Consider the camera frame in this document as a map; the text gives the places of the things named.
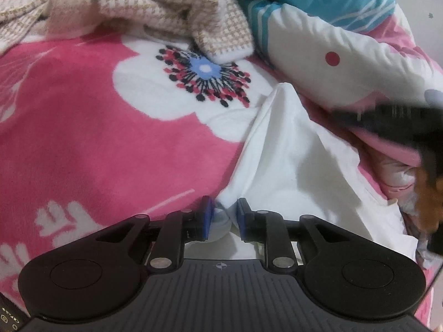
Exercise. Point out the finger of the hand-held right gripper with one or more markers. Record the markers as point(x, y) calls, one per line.
point(380, 117)

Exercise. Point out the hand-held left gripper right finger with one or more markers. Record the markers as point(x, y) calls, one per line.
point(242, 223)

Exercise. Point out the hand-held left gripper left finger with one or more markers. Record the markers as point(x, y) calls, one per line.
point(206, 221)

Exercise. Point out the white shirt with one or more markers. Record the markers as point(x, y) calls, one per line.
point(294, 166)

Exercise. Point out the person's right hand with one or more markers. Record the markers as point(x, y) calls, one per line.
point(431, 204)

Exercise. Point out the pink white grey quilt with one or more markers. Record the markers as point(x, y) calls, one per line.
point(346, 76)

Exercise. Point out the pink floral bed blanket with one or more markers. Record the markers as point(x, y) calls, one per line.
point(69, 128)

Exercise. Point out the beige houndstooth knit garment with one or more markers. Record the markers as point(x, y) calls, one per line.
point(138, 0)

